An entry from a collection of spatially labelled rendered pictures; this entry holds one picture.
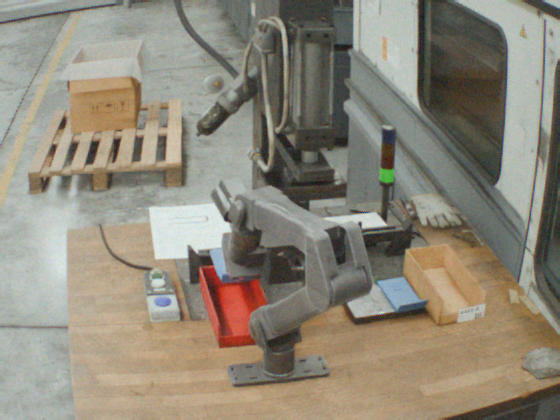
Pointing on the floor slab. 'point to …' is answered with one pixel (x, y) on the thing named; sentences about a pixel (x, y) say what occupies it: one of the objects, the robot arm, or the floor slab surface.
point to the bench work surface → (182, 378)
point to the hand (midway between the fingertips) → (237, 276)
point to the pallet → (60, 142)
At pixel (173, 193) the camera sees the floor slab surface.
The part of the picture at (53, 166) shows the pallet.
